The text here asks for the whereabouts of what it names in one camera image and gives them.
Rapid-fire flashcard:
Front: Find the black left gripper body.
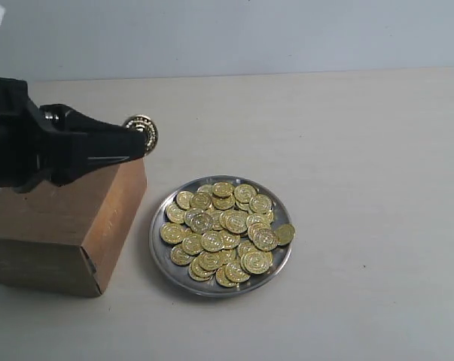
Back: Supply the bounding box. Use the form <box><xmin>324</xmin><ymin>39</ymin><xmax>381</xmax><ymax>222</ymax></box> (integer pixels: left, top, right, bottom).
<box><xmin>0</xmin><ymin>77</ymin><xmax>61</xmax><ymax>193</ymax></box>

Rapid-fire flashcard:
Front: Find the gold coin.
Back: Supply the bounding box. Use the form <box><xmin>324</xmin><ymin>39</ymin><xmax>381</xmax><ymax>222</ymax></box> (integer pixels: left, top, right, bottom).
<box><xmin>252</xmin><ymin>229</ymin><xmax>279</xmax><ymax>251</ymax></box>
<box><xmin>241</xmin><ymin>251</ymin><xmax>270</xmax><ymax>275</ymax></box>
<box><xmin>123</xmin><ymin>114</ymin><xmax>158</xmax><ymax>156</ymax></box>
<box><xmin>225</xmin><ymin>211</ymin><xmax>248</xmax><ymax>234</ymax></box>
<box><xmin>200</xmin><ymin>230</ymin><xmax>224</xmax><ymax>253</ymax></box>
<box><xmin>190</xmin><ymin>192</ymin><xmax>212</xmax><ymax>210</ymax></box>
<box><xmin>212</xmin><ymin>182</ymin><xmax>234</xmax><ymax>198</ymax></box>
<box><xmin>274</xmin><ymin>223</ymin><xmax>295</xmax><ymax>247</ymax></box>
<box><xmin>190</xmin><ymin>213</ymin><xmax>213</xmax><ymax>235</ymax></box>

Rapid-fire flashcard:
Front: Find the brown cardboard box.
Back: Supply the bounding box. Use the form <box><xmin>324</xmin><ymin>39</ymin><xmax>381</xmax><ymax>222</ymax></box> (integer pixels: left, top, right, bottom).
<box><xmin>0</xmin><ymin>159</ymin><xmax>147</xmax><ymax>297</ymax></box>

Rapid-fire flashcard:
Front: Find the round silver metal plate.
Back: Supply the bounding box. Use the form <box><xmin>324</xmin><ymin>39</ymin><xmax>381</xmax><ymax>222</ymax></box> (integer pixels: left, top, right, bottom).
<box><xmin>149</xmin><ymin>175</ymin><xmax>295</xmax><ymax>298</ymax></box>

